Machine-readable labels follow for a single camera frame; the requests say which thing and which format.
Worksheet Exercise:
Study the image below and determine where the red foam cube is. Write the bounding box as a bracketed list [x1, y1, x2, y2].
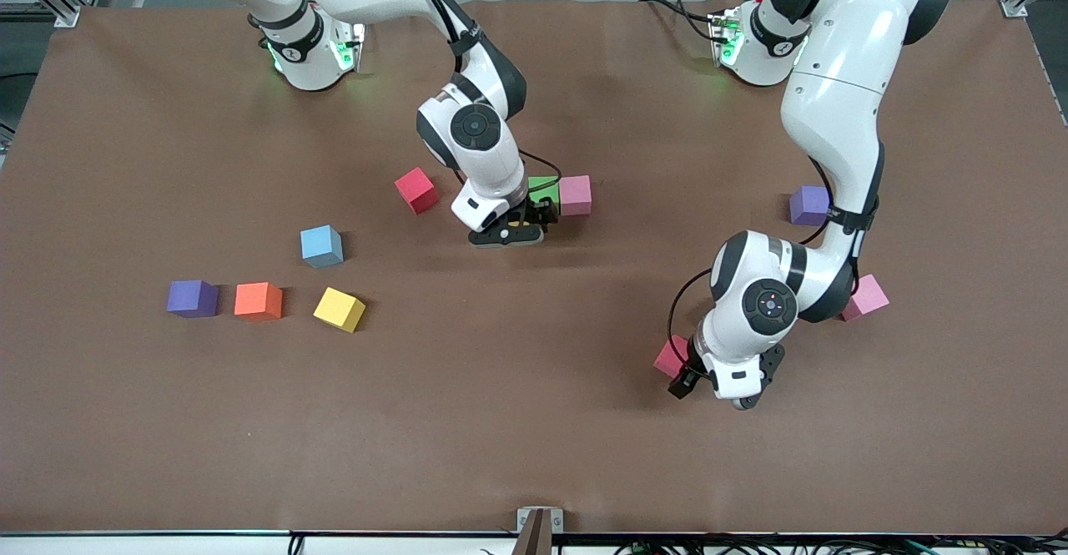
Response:
[653, 335, 692, 378]
[395, 167, 441, 214]

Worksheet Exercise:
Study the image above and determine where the pink foam cube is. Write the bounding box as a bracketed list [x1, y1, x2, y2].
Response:
[841, 274, 890, 323]
[558, 175, 593, 217]

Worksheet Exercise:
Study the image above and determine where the blue foam cube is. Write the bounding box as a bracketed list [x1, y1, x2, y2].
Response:
[300, 225, 345, 270]

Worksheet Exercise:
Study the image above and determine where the black left base cable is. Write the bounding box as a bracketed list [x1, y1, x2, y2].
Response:
[638, 0, 720, 45]

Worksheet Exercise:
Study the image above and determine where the purple foam cube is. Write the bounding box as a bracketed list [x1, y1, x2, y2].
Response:
[166, 280, 219, 319]
[789, 185, 831, 227]

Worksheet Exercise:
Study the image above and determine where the orange foam cube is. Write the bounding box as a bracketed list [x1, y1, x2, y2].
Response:
[234, 282, 284, 321]

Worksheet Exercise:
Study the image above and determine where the brown table mat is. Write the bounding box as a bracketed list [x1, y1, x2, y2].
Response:
[0, 0, 1068, 535]

